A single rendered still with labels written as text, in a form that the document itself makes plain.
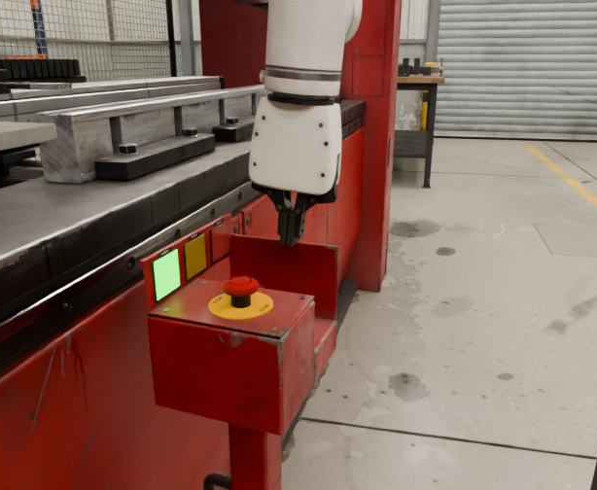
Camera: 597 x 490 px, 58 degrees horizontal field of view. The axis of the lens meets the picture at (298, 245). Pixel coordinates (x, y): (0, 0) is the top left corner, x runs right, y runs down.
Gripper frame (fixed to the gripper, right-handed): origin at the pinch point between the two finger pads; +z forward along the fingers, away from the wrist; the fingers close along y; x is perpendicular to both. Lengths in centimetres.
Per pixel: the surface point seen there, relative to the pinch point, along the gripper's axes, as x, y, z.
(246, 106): 64, -37, -5
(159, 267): -12.6, -10.3, 3.0
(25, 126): -34.0, -5.1, -15.2
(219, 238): 0.7, -10.1, 3.7
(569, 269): 237, 71, 79
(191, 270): -6.5, -10.0, 5.6
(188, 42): 659, -410, -8
